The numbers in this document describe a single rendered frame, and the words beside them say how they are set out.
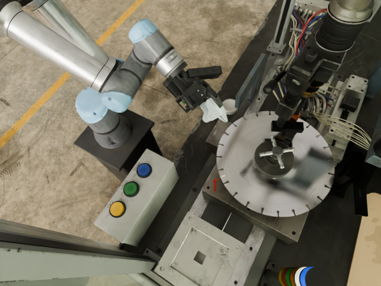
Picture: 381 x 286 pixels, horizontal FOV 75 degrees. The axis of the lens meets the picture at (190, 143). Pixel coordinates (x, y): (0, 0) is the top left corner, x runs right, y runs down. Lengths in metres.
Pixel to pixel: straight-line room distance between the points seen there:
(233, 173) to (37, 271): 0.53
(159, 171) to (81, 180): 1.21
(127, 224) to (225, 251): 0.29
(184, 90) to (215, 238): 0.42
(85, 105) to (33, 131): 1.48
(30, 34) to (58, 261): 0.56
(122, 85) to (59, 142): 1.51
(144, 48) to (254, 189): 0.48
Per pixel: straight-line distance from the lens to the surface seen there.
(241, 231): 0.89
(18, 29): 0.77
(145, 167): 0.80
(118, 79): 0.73
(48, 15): 0.88
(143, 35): 0.71
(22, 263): 0.32
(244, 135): 0.78
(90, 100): 0.92
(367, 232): 1.01
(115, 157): 1.04
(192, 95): 0.69
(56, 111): 2.37
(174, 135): 1.87
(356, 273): 0.97
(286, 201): 0.72
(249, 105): 1.08
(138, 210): 0.78
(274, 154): 0.71
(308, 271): 0.49
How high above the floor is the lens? 1.63
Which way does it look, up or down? 63 degrees down
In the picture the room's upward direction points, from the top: 11 degrees counter-clockwise
